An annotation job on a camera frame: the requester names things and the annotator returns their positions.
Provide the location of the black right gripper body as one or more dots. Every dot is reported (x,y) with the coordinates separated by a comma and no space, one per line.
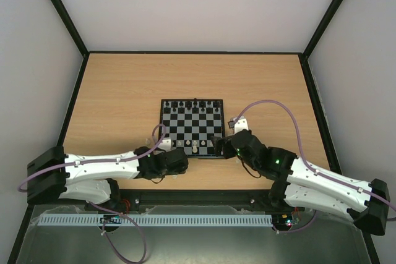
(223,148)

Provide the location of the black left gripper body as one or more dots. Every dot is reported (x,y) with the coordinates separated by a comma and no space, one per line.
(180,171)

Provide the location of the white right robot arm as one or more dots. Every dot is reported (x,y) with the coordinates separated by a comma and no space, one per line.
(299,183)

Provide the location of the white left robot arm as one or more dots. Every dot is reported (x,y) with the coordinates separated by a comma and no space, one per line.
(55,175)

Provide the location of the black and grey chessboard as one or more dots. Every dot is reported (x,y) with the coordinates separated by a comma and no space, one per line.
(193,119)

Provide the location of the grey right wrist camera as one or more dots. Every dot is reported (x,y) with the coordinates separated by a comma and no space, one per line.
(239,125)

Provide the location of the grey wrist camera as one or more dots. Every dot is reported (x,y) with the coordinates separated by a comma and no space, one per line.
(239,125)
(166,144)

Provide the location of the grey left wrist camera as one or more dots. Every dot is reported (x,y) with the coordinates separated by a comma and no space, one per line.
(166,144)

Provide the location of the black front aluminium rail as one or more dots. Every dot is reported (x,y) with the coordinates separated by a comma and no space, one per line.
(251,200)

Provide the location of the light blue cable duct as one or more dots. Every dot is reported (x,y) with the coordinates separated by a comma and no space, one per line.
(156,220)

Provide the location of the black right frame post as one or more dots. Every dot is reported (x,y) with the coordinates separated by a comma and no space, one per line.
(322,26)

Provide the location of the black frame post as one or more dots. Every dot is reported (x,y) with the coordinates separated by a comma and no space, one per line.
(69,25)
(322,26)

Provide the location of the black left frame post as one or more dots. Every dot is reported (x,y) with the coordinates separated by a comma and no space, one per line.
(69,25)

